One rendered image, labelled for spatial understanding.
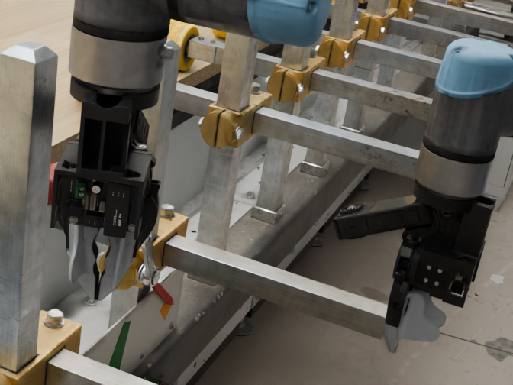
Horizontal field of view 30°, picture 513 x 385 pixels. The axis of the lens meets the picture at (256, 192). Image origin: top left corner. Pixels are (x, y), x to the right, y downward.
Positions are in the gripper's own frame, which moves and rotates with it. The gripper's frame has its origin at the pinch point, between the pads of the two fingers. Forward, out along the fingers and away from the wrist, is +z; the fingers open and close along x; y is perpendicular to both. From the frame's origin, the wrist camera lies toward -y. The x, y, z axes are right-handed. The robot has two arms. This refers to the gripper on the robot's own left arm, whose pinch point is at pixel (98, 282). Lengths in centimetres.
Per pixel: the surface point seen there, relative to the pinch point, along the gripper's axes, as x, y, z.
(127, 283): 0.9, -20.6, 11.8
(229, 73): 9.3, -47.1, -6.7
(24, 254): -6.8, 0.1, -1.9
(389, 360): 64, -141, 95
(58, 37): -21, -91, 5
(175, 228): 5.3, -29.1, 8.3
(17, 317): -7.2, 0.2, 4.7
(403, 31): 44, -119, 1
